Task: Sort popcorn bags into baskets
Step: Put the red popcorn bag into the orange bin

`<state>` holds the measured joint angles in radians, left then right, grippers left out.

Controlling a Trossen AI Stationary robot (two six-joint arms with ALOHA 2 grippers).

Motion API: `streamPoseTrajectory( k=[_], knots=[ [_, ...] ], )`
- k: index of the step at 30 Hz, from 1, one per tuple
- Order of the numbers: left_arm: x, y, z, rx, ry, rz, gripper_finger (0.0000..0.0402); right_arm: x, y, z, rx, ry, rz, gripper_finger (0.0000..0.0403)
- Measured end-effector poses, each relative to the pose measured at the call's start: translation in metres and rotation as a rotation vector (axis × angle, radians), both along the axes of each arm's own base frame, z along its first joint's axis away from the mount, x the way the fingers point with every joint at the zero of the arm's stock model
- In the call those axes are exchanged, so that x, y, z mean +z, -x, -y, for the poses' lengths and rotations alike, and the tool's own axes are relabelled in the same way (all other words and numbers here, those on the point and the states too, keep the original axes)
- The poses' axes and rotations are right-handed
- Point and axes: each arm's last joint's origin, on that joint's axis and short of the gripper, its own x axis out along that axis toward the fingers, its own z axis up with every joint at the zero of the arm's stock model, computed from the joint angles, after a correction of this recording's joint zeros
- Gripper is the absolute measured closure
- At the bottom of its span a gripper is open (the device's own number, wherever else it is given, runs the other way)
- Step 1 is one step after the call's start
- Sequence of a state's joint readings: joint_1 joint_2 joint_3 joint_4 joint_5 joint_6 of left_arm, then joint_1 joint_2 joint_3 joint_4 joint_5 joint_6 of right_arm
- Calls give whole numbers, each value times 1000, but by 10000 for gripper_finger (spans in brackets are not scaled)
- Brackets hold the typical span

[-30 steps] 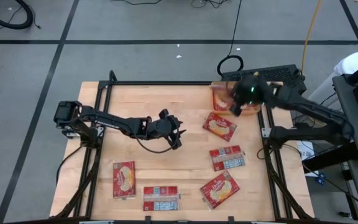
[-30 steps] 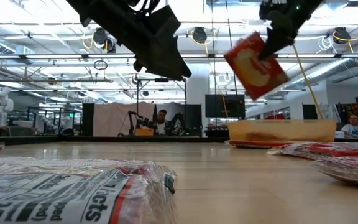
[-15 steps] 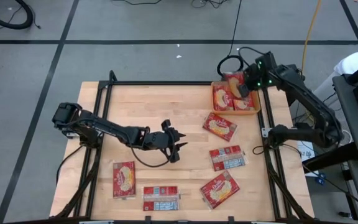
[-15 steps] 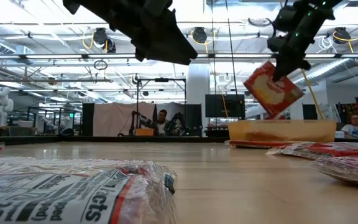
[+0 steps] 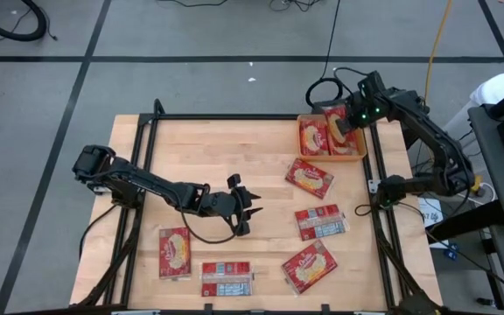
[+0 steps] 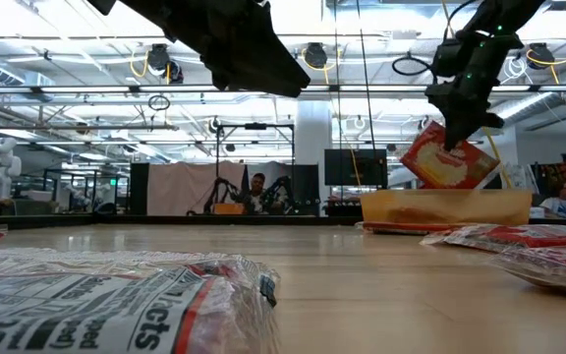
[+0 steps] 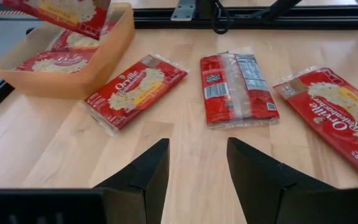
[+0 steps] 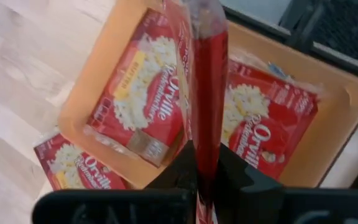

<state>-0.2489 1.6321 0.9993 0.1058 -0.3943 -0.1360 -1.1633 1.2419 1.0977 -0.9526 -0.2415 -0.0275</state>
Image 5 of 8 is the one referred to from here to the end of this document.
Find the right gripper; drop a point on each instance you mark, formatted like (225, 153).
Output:
(366, 109)

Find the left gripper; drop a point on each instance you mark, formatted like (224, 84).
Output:
(217, 205)

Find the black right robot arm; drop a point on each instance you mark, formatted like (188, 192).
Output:
(436, 135)

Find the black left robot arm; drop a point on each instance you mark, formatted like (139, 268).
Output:
(147, 184)

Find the orange plastic basket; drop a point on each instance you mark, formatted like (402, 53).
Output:
(333, 158)

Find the black perforated computer case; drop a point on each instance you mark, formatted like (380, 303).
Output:
(319, 108)

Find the white paper sheet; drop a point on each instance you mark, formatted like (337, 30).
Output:
(431, 216)

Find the black support beam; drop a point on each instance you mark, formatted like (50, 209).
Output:
(466, 223)

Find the white tall cylinder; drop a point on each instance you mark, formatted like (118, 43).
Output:
(497, 89)

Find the small black plug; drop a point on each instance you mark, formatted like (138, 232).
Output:
(484, 301)

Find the black metal rig frame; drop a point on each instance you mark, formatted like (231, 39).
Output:
(234, 116)

